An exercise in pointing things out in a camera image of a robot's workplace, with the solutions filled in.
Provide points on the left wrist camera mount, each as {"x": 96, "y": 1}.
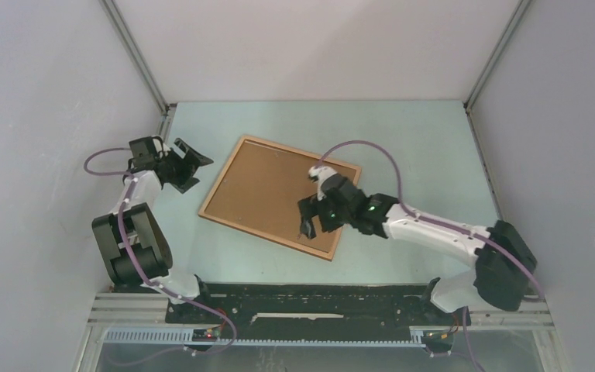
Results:
{"x": 161, "y": 148}

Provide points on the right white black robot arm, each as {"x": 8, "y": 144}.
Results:
{"x": 500, "y": 263}

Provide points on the left aluminium corner post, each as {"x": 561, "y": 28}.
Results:
{"x": 117, "y": 19}

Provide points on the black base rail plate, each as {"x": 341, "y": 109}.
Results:
{"x": 315, "y": 312}

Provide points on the aluminium corner post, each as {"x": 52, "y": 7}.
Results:
{"x": 117, "y": 19}
{"x": 497, "y": 52}

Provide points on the right aluminium corner post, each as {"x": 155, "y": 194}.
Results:
{"x": 497, "y": 52}

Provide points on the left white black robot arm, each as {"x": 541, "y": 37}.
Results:
{"x": 131, "y": 243}

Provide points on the white toothed cable duct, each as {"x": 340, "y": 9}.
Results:
{"x": 199, "y": 337}

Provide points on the light wooden picture frame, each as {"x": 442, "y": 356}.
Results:
{"x": 236, "y": 154}

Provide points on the brown cardboard backing board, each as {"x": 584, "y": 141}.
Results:
{"x": 266, "y": 195}

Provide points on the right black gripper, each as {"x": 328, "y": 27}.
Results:
{"x": 313, "y": 206}

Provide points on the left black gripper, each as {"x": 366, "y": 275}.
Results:
{"x": 189, "y": 165}

